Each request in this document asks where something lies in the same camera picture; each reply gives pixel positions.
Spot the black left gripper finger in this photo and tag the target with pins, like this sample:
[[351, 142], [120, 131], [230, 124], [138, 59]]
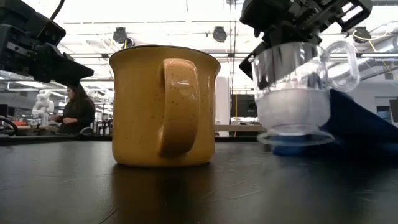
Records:
[[62, 70]]

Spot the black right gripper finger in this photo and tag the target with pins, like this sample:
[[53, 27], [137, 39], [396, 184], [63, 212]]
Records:
[[247, 65], [280, 62]]

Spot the clear glass cup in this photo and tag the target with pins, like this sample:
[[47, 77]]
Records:
[[292, 105]]

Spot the large mustard yellow mug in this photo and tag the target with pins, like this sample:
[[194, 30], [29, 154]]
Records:
[[140, 109]]

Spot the blue terry towel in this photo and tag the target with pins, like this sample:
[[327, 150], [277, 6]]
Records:
[[357, 124]]

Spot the black monitor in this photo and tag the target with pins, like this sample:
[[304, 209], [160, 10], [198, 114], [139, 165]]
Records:
[[244, 105]]

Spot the white robot figure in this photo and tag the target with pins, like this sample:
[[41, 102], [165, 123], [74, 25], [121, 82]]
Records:
[[42, 107]]

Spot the person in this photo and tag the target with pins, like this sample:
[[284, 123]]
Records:
[[77, 112]]

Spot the white column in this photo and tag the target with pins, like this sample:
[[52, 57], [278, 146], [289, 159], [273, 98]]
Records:
[[224, 105]]

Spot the small black ceiling reel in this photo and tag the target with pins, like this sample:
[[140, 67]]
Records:
[[130, 42]]

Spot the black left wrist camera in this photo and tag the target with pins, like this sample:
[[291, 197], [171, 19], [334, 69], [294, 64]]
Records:
[[51, 31]]

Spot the dark wall screen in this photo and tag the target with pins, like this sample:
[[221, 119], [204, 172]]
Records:
[[394, 110]]

